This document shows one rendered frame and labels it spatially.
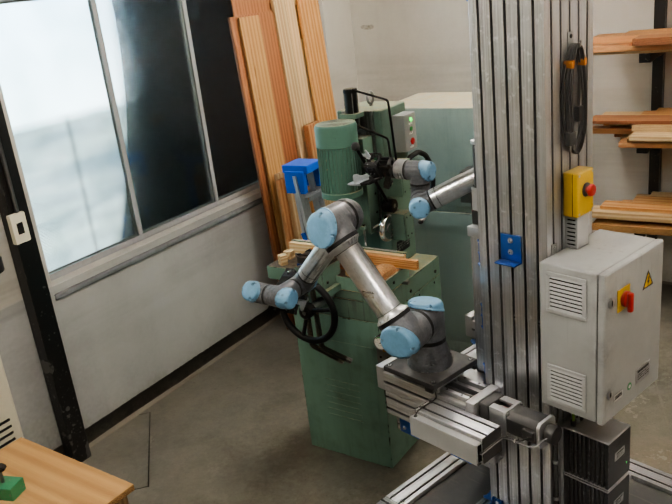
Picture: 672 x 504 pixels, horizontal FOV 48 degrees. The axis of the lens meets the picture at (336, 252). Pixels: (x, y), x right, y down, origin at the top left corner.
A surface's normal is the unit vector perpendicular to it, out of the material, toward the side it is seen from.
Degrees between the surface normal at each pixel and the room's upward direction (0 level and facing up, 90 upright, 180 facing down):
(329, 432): 90
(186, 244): 90
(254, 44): 87
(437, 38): 90
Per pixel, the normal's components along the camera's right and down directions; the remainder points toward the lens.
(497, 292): -0.73, 0.30
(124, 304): 0.84, 0.10
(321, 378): -0.55, 0.34
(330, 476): -0.11, -0.93
